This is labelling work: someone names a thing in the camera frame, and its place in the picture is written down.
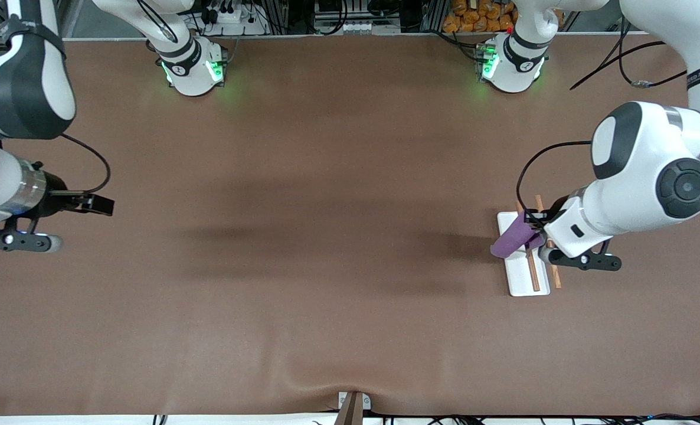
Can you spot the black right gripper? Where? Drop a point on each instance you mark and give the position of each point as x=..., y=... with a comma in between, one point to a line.
x=55, y=199

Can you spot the white terminal block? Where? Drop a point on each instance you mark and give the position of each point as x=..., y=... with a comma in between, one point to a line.
x=368, y=27

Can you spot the orange packaged goods pile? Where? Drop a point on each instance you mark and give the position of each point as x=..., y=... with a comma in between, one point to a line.
x=480, y=18

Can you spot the black electronics box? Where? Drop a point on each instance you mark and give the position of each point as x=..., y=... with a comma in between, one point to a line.
x=356, y=9

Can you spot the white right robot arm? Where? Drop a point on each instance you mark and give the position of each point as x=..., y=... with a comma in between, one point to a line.
x=25, y=77

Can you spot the white rectangular tray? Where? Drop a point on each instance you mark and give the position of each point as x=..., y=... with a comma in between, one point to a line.
x=521, y=277

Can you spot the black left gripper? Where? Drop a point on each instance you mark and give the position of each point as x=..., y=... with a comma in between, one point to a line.
x=553, y=208

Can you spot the white power strip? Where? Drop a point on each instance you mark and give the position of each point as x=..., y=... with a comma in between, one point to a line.
x=232, y=18

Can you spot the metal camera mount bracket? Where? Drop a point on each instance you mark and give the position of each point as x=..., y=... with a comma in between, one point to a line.
x=353, y=410

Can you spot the brown table cover mat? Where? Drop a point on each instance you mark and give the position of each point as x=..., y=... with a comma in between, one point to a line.
x=326, y=265

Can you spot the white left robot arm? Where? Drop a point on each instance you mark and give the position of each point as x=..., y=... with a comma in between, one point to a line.
x=639, y=165

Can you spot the purple fleece towel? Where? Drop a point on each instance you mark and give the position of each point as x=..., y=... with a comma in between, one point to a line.
x=512, y=242

